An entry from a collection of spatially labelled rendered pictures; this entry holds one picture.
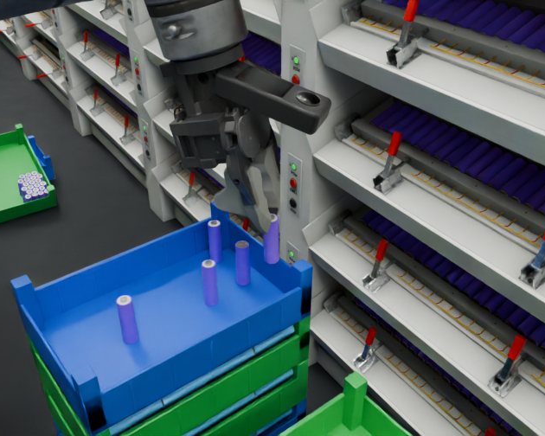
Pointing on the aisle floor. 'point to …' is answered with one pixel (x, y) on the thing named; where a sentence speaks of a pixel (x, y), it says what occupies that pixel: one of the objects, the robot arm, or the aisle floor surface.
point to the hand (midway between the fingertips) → (272, 217)
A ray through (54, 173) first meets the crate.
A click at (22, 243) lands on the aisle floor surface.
